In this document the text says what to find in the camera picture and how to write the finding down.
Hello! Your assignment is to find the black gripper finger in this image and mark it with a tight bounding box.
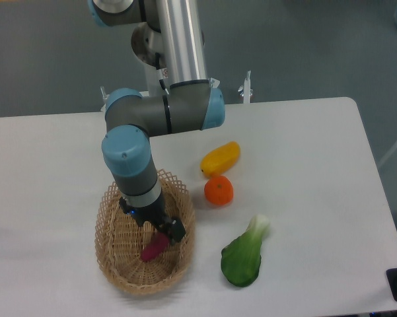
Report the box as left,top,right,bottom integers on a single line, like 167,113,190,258
167,217,186,245
152,221,168,238

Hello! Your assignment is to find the yellow mango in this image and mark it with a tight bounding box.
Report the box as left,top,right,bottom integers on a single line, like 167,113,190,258
199,141,240,178

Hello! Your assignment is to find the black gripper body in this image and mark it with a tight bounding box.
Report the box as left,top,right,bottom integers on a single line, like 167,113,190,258
119,194,167,227

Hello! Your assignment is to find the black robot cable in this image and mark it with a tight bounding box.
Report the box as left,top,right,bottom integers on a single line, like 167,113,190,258
154,52,169,95

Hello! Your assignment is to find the orange tangerine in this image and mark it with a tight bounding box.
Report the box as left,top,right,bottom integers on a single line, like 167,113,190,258
204,176,234,206

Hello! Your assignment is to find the woven wicker basket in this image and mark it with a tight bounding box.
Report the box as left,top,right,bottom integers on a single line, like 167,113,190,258
95,169,196,295

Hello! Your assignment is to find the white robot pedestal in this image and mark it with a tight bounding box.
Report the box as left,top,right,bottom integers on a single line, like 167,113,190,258
100,23,254,112

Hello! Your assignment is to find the purple sweet potato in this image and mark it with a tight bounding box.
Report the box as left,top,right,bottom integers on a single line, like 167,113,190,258
140,232,170,262

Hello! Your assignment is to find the green bok choy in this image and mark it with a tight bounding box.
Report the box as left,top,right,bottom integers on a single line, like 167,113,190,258
221,214,270,287

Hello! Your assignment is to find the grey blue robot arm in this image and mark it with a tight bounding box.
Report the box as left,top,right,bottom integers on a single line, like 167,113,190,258
89,1,225,243

